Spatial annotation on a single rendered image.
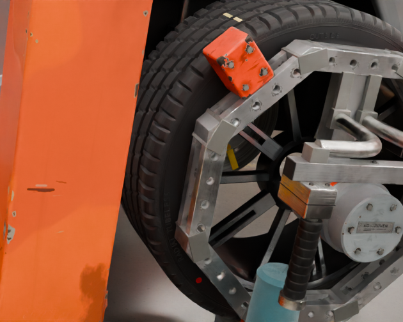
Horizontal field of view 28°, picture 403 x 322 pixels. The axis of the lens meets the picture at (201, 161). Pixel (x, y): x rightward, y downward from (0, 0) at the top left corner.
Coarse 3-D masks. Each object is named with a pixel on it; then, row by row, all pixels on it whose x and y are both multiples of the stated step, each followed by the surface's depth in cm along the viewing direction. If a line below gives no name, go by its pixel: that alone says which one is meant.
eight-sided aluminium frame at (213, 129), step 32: (288, 64) 135; (320, 64) 136; (352, 64) 140; (384, 64) 142; (256, 96) 134; (224, 128) 134; (192, 160) 139; (224, 160) 136; (192, 192) 141; (192, 224) 139; (192, 256) 141; (384, 256) 164; (224, 288) 146; (352, 288) 164; (384, 288) 161; (320, 320) 158
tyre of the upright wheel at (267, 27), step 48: (240, 0) 156; (288, 0) 151; (192, 48) 147; (384, 48) 151; (144, 96) 150; (192, 96) 139; (144, 144) 146; (144, 192) 144; (144, 240) 156; (192, 288) 154
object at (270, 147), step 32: (288, 96) 149; (384, 96) 162; (256, 128) 149; (288, 128) 153; (224, 224) 154; (288, 224) 186; (224, 256) 167; (256, 256) 174; (288, 256) 175; (320, 256) 166
